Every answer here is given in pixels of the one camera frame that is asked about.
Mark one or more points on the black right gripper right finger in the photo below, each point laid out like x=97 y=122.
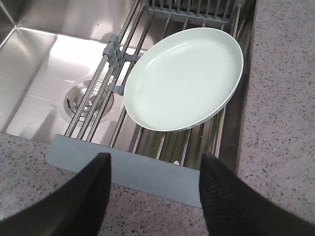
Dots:
x=232 y=208

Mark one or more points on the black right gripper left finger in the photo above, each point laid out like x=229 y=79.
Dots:
x=75 y=209

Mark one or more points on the pale green round plate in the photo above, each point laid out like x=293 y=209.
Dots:
x=184 y=80

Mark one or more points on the steel roll-up drying rack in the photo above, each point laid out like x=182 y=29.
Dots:
x=162 y=163

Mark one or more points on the stainless steel sink basin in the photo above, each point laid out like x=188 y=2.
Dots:
x=50 y=51

